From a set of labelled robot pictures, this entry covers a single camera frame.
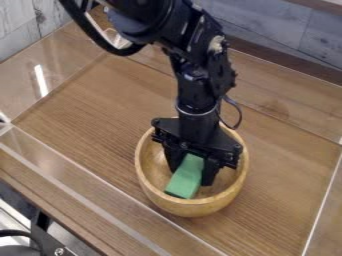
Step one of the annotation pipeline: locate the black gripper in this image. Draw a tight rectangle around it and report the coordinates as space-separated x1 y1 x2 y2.
150 110 243 186

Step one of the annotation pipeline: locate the green rectangular stick block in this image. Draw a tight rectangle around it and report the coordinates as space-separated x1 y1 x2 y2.
164 154 204 199

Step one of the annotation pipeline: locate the wooden bowl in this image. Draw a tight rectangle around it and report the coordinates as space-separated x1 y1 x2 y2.
134 128 249 218

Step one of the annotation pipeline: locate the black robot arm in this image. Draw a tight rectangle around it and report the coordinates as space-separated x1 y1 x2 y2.
58 0 243 186

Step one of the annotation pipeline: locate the black table leg clamp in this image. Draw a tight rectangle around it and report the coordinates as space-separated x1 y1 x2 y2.
0 213 81 256

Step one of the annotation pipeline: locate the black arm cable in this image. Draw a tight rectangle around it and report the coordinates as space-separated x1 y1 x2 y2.
217 94 243 131

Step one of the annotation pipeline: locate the clear acrylic side wall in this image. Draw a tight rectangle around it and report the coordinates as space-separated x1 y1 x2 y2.
0 123 227 256

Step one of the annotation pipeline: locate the clear acrylic corner bracket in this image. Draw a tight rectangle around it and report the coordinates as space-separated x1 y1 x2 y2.
85 12 132 50

